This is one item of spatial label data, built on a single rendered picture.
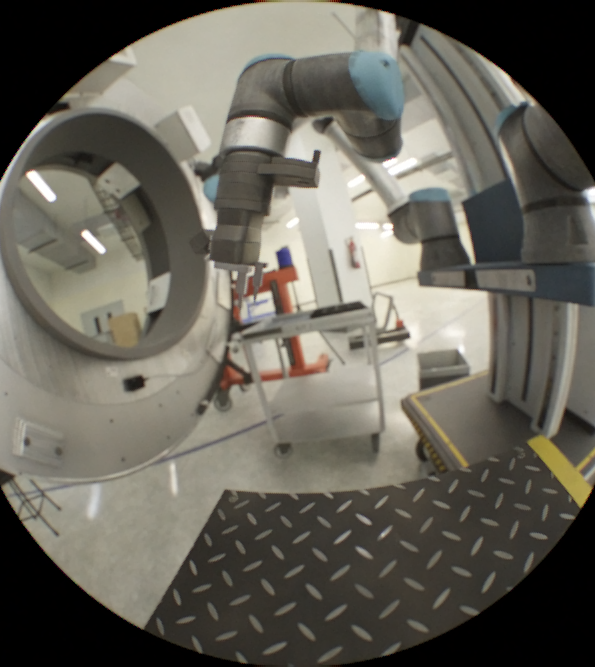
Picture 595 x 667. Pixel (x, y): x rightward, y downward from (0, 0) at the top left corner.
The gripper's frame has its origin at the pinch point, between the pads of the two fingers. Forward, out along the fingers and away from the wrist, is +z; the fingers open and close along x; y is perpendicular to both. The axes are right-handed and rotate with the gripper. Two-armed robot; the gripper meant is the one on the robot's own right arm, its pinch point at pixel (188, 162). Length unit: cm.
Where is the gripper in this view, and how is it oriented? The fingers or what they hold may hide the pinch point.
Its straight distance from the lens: 120.9
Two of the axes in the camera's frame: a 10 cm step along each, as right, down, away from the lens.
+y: -1.0, 3.3, 9.4
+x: 4.4, -8.3, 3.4
